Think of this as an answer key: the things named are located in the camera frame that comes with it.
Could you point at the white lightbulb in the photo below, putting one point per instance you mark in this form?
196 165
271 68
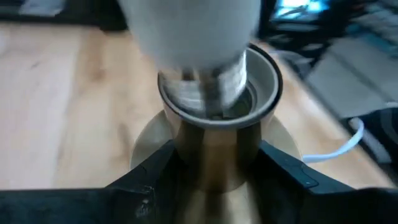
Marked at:
192 31

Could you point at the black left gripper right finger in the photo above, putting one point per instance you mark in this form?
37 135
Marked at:
326 205

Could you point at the brass lamp socket base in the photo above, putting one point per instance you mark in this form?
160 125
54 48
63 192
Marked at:
217 149

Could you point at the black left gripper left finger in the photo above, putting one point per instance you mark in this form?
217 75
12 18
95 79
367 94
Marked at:
77 207

